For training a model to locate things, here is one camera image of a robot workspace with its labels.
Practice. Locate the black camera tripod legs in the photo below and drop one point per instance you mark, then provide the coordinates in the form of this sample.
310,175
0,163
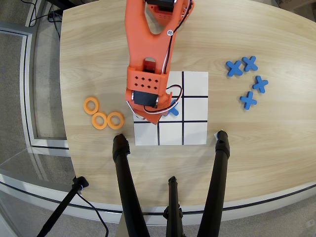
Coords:
74,209

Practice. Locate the white metal floor frame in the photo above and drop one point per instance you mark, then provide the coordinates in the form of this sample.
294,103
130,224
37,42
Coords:
27,98

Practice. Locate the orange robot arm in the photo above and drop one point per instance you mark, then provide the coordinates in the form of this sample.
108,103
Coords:
138,37

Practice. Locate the small white tag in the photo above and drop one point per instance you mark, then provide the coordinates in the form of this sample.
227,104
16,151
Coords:
215,135

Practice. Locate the thin black tripod leg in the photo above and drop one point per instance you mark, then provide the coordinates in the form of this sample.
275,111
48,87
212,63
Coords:
173,197

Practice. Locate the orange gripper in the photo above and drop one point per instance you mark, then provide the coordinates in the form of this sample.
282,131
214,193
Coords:
151,119

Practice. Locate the blue foam cross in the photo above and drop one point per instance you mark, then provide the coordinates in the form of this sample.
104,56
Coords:
260,84
248,100
234,68
175,111
249,63

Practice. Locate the white tic-tac-toe paper board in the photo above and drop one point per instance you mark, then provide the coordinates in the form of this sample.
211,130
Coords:
195,133

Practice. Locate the thick black tripod leg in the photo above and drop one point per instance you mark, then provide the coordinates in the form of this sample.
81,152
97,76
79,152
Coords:
126,177
217,177

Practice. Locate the black furniture leg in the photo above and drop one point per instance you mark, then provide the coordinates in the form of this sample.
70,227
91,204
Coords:
61,3

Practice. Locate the slim black stand pole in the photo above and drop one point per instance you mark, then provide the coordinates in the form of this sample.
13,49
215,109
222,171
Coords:
61,205

